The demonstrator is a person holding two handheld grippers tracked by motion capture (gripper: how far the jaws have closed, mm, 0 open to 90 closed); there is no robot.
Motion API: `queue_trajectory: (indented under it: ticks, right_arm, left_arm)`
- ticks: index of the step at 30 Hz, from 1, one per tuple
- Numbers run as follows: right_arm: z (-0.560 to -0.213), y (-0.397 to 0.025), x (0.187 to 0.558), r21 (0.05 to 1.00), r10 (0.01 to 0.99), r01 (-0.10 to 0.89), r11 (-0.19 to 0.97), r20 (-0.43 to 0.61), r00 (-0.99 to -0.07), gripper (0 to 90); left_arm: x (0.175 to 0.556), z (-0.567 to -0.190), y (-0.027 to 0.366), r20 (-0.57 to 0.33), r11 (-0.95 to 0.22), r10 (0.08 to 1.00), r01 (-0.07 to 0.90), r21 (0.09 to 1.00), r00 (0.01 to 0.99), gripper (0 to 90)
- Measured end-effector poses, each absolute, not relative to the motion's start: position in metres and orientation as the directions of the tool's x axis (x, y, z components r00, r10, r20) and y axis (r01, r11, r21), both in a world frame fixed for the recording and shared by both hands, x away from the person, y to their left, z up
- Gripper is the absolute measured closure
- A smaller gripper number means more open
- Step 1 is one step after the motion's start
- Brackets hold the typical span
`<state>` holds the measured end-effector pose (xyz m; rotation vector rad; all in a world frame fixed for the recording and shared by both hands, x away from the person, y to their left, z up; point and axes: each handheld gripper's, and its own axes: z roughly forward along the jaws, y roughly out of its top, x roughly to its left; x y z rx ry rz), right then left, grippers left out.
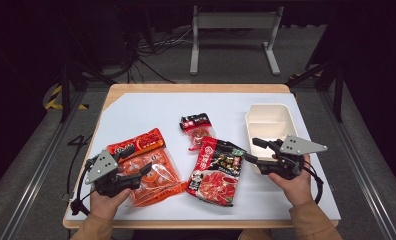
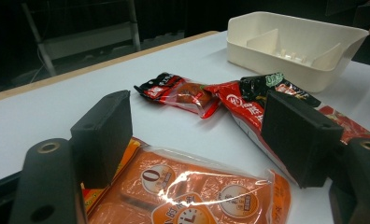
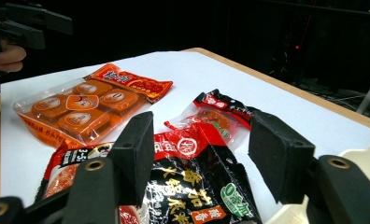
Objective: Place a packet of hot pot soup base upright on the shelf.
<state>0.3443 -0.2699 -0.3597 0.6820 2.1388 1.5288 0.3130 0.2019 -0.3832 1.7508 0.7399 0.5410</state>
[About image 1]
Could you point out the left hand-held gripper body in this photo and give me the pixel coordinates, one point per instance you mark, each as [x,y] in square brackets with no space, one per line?
[101,166]

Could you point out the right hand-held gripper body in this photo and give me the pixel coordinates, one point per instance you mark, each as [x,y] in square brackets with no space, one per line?
[297,146]

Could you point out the large orange food packet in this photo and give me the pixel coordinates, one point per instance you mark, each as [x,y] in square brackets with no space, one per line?
[159,173]

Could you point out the white plastic container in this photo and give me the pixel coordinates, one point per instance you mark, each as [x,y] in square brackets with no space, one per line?
[269,121]

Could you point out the red and black food packet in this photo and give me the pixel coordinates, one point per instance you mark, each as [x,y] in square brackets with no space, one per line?
[219,173]

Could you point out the person's left hand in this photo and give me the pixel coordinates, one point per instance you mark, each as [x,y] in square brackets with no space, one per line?
[104,205]

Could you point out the person's right hand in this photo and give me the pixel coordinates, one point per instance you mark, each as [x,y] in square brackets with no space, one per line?
[297,190]

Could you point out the white table mat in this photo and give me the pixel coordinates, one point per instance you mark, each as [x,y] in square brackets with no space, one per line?
[159,106]

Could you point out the small red sauce packet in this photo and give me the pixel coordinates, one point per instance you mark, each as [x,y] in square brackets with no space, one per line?
[196,128]

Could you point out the black metal stand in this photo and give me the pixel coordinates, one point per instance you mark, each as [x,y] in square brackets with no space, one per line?
[65,90]
[337,93]

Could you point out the black and yellow tape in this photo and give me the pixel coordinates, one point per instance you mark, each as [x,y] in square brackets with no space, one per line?
[54,98]

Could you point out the wooden table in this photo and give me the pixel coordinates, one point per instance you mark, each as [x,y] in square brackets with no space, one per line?
[186,88]

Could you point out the grey metal stand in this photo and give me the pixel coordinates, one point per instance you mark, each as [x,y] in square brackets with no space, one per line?
[234,20]

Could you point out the aluminium floor rail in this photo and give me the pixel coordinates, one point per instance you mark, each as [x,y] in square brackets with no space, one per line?
[36,180]
[362,180]

